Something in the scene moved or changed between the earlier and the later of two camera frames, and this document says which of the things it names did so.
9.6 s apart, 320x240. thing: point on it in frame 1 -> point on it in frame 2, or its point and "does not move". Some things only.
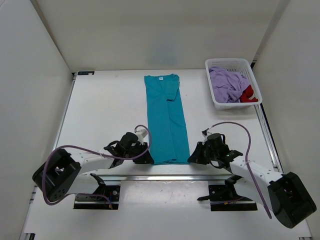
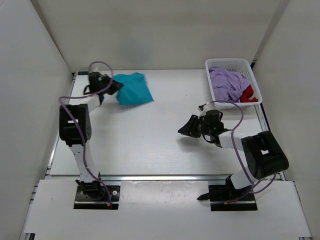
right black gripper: (203, 153) -> (196, 126)
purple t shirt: (227, 86) does not move
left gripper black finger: (146, 158) -> (114, 87)
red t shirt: (246, 94) does not move
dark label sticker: (85, 72) does not move
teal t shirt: (166, 122) -> (135, 89)
